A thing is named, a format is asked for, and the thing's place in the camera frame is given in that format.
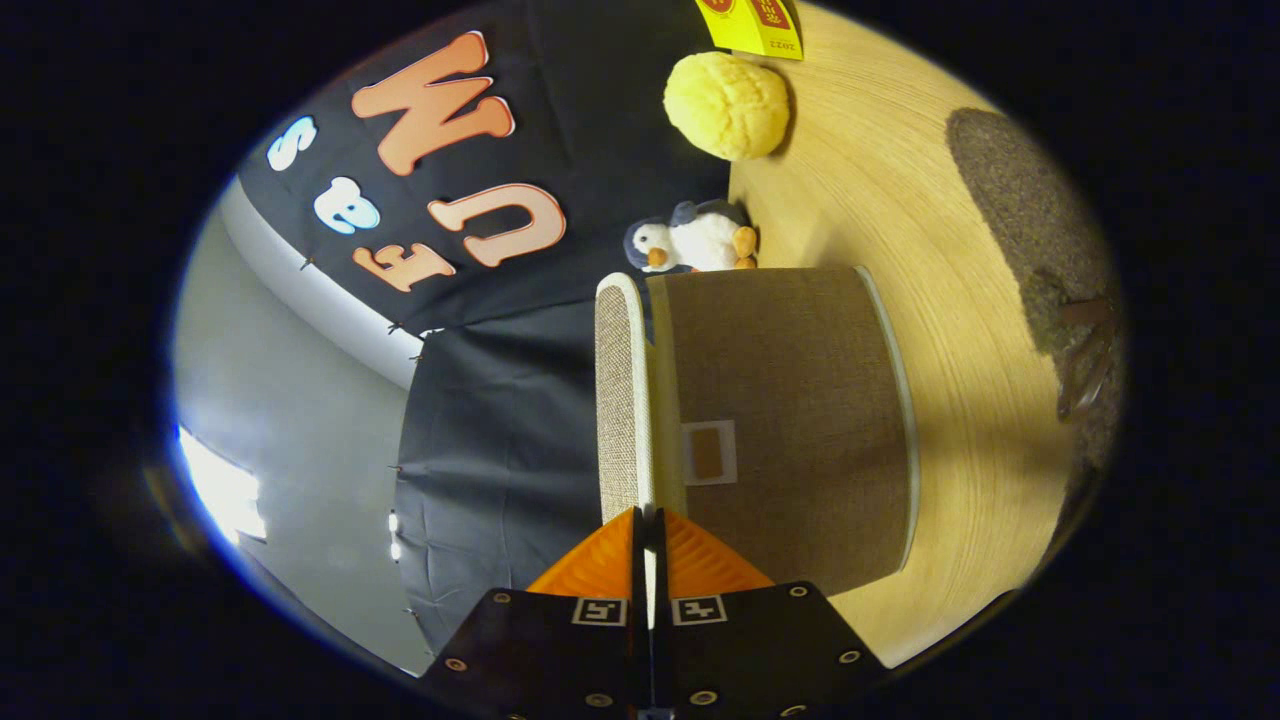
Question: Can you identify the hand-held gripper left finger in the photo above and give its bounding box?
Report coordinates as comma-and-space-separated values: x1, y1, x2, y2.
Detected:
418, 507, 651, 720

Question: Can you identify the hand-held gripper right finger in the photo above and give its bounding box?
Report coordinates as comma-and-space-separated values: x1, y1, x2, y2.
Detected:
650, 507, 891, 720

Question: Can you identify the beige fabric storage box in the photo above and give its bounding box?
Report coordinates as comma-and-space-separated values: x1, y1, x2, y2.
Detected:
595, 265, 921, 599

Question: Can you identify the brown fuzzy slipper shoe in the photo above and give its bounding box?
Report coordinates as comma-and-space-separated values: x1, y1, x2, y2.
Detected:
945, 108, 1126, 501

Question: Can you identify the penguin plush toy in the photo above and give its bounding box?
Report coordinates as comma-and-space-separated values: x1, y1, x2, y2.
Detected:
624, 198, 759, 274

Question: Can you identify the yellow bun plush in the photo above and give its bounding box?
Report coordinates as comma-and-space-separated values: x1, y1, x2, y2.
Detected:
663, 51, 791, 162

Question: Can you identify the yellow book with red circle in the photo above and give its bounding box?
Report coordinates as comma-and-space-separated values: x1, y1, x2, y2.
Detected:
695, 0, 804, 61

